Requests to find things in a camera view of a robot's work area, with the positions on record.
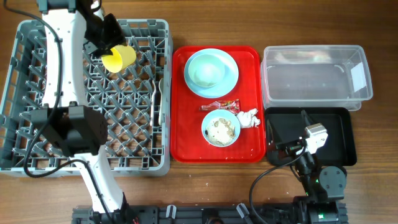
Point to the red snack wrapper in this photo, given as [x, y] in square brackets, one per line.
[232, 106]

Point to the red plastic tray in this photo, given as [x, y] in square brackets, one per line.
[187, 143]

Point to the grey dishwasher rack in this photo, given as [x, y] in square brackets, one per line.
[133, 147]

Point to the blue bowl with rice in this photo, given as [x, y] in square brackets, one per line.
[220, 128]

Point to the clear plastic bin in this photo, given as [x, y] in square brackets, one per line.
[315, 76]

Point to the white tissue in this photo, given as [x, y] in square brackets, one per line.
[248, 119]

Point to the white plastic fork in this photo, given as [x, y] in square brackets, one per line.
[152, 105]

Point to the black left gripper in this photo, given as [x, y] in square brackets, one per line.
[117, 37]

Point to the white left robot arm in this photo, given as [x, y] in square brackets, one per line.
[65, 120]

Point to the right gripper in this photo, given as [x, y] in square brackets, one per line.
[288, 147]

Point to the light green bowl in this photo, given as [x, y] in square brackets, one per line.
[206, 70]

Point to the yellow plastic cup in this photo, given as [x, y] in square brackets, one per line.
[121, 57]

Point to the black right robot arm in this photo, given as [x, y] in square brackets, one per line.
[324, 186]

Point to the black plastic tray bin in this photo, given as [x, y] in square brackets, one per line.
[339, 149]

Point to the light blue plate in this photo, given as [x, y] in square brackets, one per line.
[225, 86]

